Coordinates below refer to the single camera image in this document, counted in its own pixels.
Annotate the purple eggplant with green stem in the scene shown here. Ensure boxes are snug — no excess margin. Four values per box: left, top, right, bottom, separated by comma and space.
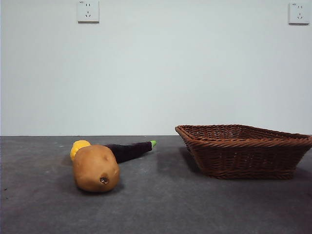
103, 140, 157, 163

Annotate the brown potato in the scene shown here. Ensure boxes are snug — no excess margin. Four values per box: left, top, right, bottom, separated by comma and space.
73, 144, 120, 193

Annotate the yellow corn cob piece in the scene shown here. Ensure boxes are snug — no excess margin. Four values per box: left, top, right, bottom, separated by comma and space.
70, 139, 91, 162

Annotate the brown wicker basket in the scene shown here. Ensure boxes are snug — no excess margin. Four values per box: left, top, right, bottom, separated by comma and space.
175, 124, 312, 180

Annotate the white wall socket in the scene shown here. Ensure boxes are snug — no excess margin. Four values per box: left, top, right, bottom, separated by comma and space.
288, 2, 310, 25
77, 0, 100, 24

